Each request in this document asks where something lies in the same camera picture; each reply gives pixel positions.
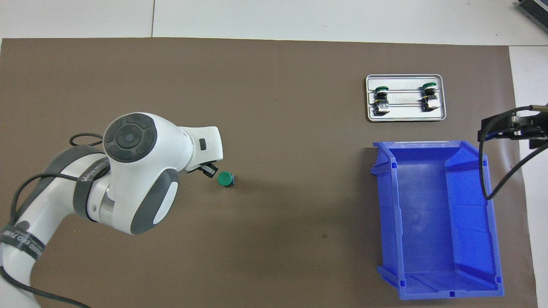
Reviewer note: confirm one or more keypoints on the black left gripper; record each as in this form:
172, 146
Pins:
197, 167

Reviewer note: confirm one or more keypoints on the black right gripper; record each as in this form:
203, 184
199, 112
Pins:
533, 124

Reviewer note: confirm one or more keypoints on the green push button switch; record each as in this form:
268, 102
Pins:
382, 100
224, 179
430, 100

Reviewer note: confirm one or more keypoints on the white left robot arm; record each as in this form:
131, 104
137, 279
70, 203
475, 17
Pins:
128, 184

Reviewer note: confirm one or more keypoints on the brown table mat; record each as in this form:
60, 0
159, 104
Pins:
299, 214

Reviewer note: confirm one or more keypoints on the grey metal tray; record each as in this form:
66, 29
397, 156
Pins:
404, 113

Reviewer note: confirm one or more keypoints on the blue plastic storage bin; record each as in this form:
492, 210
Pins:
428, 222

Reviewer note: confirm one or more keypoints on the grey ribbed device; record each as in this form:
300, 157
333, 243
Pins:
535, 9

